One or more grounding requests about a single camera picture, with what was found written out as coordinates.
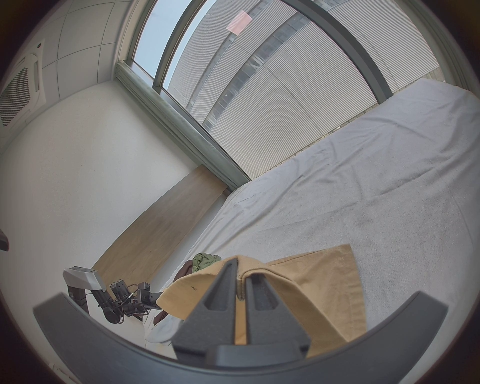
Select green garment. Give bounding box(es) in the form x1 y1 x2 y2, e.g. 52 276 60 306
192 252 223 273

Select tan shorts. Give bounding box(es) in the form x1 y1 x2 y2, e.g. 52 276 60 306
155 244 369 359

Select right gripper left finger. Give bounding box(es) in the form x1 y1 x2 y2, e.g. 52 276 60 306
173 258 240 357

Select grey-green curtain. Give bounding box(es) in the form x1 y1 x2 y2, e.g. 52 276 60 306
113 61 253 193

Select brown garment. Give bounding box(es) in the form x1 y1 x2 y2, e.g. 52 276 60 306
152 260 196 327

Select ceiling air conditioner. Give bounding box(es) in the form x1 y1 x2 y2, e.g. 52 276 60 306
0 39 47 130

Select bed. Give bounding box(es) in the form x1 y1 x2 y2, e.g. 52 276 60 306
91 77 479 359

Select pale blue garment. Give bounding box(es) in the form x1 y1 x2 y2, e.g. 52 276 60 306
145 313 185 344

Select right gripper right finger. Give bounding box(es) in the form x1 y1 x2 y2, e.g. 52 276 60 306
244 274 312 357

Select window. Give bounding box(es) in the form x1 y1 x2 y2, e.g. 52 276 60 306
127 0 469 181

